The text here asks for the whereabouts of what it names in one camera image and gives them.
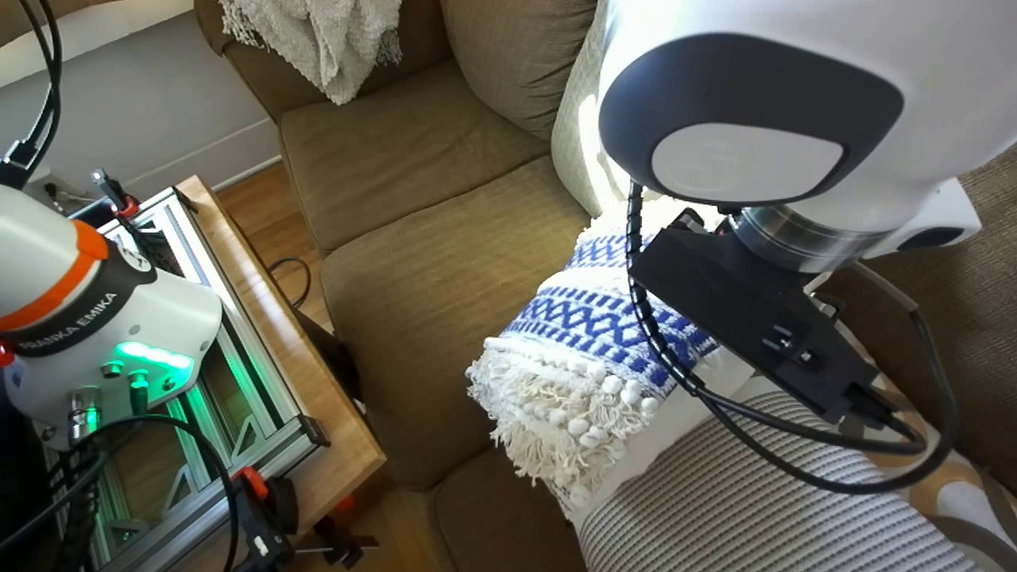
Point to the brown fabric sofa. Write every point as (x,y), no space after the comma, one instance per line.
(424,266)

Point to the white robot base, green light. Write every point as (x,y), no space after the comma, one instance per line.
(97,320)

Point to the cream knitted throw blanket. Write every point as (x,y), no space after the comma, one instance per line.
(329,38)

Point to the blue and white fringed pillow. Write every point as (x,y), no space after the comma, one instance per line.
(594,352)

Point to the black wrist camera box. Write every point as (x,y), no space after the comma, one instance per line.
(763,320)

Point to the wooden table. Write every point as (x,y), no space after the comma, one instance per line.
(308,362)

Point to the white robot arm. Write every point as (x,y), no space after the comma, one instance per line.
(848,65)

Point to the tan circle patterned pillow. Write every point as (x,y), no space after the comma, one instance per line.
(975,511)

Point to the gray striped pillow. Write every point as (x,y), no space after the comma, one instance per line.
(743,511)

